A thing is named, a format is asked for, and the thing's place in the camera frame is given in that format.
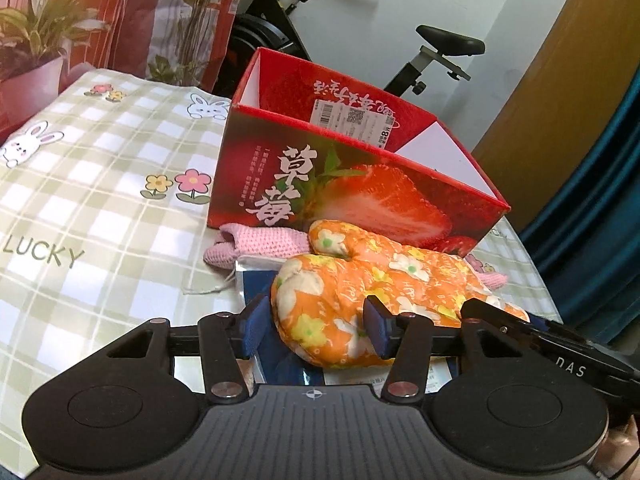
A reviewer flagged orange floral oven mitt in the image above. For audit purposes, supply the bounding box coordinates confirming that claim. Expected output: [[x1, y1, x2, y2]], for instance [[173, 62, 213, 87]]
[[270, 220, 529, 368]]

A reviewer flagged wooden door panel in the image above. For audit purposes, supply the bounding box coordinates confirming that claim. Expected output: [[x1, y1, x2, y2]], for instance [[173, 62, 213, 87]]
[[473, 0, 639, 230]]

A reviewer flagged blue white package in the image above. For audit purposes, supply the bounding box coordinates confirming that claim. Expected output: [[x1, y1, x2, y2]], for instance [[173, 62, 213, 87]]
[[234, 253, 467, 387]]

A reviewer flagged potted plant pink pot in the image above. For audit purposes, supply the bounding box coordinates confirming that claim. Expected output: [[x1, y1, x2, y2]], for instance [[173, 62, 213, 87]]
[[1, 0, 110, 125]]

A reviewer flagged teal curtain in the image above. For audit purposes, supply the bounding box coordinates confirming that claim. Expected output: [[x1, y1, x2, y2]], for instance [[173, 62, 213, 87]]
[[520, 75, 639, 344]]

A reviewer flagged red patterned curtain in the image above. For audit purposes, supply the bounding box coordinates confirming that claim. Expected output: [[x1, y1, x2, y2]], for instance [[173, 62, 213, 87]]
[[1, 0, 240, 94]]

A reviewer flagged white drawstring bag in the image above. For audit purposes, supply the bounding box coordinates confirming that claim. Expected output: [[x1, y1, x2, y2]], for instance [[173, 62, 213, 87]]
[[182, 255, 285, 296]]

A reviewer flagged pink knitted pouch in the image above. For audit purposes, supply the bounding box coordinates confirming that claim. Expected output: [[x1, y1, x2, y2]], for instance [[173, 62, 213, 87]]
[[204, 220, 506, 296]]

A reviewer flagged black exercise bike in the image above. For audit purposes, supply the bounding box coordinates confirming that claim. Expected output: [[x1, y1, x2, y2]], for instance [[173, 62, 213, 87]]
[[219, 0, 487, 98]]

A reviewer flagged checkered bunny tablecloth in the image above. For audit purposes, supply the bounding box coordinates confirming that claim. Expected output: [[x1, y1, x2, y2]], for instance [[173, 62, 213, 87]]
[[1, 70, 559, 474]]

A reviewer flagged red strawberry cardboard box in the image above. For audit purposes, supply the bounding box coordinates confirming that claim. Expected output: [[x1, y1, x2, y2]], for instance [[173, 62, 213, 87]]
[[207, 48, 509, 255]]

